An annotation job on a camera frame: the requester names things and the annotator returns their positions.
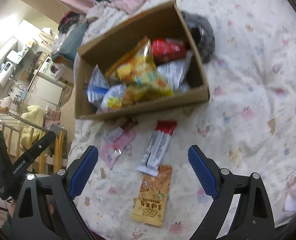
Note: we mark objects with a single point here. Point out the wooden drying rack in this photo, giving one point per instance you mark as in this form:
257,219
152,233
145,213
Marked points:
51,160

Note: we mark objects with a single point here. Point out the white kitchen cabinet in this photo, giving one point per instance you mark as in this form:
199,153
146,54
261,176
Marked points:
44,93

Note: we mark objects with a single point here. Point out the yellow chips bag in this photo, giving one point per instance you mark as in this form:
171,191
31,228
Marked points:
137,70

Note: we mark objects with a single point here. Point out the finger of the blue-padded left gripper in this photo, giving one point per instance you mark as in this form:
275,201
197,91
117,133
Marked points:
30,155

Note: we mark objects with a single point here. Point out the white water heater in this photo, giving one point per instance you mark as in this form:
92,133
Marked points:
6,71

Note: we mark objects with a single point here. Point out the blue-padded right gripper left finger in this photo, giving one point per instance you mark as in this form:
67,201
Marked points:
45,207

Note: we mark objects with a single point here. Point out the pink blanket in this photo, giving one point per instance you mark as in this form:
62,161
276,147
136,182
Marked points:
127,6

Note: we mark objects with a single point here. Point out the orange yellow snack packet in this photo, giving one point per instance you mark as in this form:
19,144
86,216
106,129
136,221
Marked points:
150,205

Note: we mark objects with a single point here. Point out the white snack packet barcode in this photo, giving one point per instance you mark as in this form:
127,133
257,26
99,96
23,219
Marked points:
174,72

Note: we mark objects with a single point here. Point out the person's left hand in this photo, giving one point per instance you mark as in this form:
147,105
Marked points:
11,207

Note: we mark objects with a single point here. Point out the grey striped garment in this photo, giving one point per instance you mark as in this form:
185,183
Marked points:
202,33

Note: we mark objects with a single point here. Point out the pink white small sachet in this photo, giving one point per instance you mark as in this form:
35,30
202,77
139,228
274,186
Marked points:
114,144

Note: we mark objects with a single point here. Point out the red white snack bar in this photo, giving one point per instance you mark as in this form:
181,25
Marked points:
157,147

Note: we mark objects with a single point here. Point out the open cardboard box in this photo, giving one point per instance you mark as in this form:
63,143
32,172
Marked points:
162,21

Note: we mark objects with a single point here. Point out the patterned white bed quilt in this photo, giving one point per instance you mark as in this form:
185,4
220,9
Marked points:
248,125

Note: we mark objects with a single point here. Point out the blue snack bag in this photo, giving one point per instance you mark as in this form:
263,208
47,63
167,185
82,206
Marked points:
103,96

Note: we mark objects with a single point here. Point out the pile of clothes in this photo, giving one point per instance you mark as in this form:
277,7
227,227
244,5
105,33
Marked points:
69,19

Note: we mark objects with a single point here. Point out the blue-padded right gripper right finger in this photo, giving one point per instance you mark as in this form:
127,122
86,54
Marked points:
253,218

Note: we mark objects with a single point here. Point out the yellow garment on rack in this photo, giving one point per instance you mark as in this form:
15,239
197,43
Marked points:
33,121

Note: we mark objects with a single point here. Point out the red snack bag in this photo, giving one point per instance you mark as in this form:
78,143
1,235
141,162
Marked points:
165,50

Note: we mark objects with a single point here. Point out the white washing machine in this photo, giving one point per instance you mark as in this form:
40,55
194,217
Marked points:
47,70

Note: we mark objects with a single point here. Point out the teal cushion on cabinet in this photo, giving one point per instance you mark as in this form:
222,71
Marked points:
65,47

